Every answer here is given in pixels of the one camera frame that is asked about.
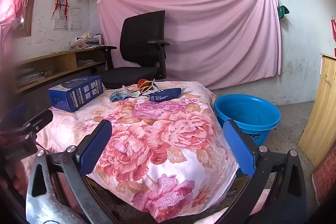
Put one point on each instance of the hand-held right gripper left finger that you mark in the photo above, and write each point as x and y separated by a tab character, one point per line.
95	145

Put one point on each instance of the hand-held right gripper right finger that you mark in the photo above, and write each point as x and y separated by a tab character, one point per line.
239	145

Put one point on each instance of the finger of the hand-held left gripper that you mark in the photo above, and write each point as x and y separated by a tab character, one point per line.
39	119
15	112

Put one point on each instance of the blue plastic bucket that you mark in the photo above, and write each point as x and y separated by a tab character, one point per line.
246	111

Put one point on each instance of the blue-white wrapper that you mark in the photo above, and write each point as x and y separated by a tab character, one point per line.
116	96

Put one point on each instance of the white wrapper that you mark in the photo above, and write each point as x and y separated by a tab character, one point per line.
131	92

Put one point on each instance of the red and yellow paper packet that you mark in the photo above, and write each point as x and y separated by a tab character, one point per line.
147	85

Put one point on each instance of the dark blue packet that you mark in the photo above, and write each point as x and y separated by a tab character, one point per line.
164	95

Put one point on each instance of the person's left hand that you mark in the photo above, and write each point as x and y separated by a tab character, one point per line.
20	176

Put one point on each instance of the blue cardboard box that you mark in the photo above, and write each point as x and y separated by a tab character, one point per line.
74	94

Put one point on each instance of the wooden desk shelf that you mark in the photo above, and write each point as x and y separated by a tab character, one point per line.
60	61

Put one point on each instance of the floral blanket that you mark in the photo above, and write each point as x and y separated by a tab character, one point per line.
162	140

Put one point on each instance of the papers in shelf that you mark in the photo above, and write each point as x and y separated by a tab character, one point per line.
85	62

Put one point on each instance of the stack of books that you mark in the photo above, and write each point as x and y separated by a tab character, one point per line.
85	41

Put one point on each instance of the wooden cabinet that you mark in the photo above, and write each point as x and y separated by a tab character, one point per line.
323	108

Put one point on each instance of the red patterned fabric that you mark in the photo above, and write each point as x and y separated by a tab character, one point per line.
325	176

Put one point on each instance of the pink hanging sheet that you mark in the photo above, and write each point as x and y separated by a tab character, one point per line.
215	37

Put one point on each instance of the black office chair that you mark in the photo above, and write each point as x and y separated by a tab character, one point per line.
143	37

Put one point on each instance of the green hanging dustpan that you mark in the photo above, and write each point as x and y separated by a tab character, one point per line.
283	12

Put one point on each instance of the white wall calendar sheet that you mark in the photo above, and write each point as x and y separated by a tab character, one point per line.
61	23
76	19

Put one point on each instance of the red wall sign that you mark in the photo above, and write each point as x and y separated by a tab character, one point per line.
334	29

